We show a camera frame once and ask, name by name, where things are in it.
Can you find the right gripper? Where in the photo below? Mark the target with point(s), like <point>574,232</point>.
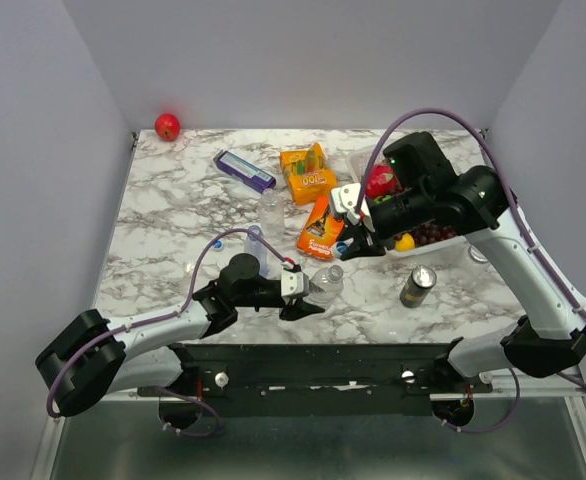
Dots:
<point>362,250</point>

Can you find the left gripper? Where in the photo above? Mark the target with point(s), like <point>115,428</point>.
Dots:
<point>297,311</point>

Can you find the clear small plastic bottle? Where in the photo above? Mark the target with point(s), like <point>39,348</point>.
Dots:
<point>325,286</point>

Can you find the blue tinted plastic bottle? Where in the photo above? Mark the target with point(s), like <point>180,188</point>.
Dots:
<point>254,247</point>

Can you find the silver metal jar lid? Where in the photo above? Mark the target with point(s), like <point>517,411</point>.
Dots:
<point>476,256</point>

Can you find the clear wide-mouth plastic jar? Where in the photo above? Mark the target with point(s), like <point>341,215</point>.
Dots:
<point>476,264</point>

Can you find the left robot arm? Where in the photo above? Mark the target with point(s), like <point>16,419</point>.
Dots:
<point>94,356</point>

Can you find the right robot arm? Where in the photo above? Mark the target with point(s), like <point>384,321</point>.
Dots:
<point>551,336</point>

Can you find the clear crushed plastic bottle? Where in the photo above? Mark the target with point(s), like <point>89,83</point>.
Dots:
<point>271,215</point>

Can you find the yellow lemon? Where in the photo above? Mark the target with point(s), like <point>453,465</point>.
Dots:
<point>405,242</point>

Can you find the orange razor box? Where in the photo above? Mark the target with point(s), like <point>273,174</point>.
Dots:
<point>320,232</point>

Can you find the green round fruit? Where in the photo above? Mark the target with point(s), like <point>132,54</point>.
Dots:
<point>382,199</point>

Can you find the dark purple grape bunch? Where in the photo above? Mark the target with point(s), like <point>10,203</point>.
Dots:
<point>428,234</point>

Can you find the black drink can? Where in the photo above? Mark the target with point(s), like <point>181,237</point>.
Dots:
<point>418,285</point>

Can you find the red dragon fruit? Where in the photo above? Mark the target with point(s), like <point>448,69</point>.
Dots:
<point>381,182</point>

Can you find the orange yellow snack pack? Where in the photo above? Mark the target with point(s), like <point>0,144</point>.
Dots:
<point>307,174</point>

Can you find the purple rectangular box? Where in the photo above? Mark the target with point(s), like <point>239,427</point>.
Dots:
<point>248,174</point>

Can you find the red apple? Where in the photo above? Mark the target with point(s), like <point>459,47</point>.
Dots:
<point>167,127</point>

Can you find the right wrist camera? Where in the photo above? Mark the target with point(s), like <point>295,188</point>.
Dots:
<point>347,205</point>

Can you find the black base frame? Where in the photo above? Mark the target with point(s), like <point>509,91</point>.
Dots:
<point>244,380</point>

